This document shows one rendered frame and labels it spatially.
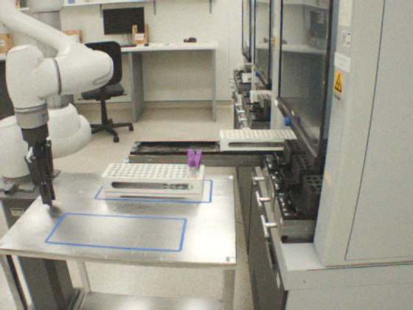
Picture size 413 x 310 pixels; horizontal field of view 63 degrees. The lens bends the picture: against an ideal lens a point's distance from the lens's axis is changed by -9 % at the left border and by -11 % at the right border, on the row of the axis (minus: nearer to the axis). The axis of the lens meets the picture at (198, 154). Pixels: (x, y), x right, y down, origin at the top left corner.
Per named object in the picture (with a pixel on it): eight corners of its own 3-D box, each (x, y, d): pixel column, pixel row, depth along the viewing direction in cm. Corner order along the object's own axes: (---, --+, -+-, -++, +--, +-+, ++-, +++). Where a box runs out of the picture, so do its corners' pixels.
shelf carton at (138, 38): (133, 44, 445) (132, 25, 436) (136, 43, 466) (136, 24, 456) (146, 43, 445) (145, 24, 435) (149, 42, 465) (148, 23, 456)
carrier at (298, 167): (304, 187, 112) (306, 170, 109) (298, 187, 112) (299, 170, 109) (297, 171, 122) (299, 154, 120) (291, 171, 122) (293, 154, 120)
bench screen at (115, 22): (147, 43, 456) (146, 6, 438) (144, 44, 439) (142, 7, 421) (108, 44, 463) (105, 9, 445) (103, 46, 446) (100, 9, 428)
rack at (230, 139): (291, 144, 150) (293, 130, 148) (296, 153, 141) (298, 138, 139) (220, 144, 151) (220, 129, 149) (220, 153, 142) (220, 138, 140)
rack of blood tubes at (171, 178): (204, 182, 116) (204, 164, 114) (203, 198, 107) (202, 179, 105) (112, 181, 118) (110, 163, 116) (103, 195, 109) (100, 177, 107)
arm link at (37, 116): (52, 99, 96) (55, 119, 99) (23, 100, 97) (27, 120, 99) (37, 108, 88) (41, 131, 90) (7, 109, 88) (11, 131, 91)
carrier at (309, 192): (316, 213, 98) (318, 194, 95) (309, 213, 98) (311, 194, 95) (307, 193, 108) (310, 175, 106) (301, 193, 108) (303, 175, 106)
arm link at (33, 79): (12, 111, 86) (63, 102, 92) (2, 49, 80) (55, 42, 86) (9, 103, 94) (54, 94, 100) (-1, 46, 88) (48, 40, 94)
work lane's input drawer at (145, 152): (297, 157, 154) (299, 137, 151) (304, 171, 142) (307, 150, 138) (125, 158, 157) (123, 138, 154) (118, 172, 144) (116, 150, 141)
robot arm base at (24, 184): (-13, 196, 132) (-16, 184, 130) (13, 172, 153) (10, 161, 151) (29, 198, 132) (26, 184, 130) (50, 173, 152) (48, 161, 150)
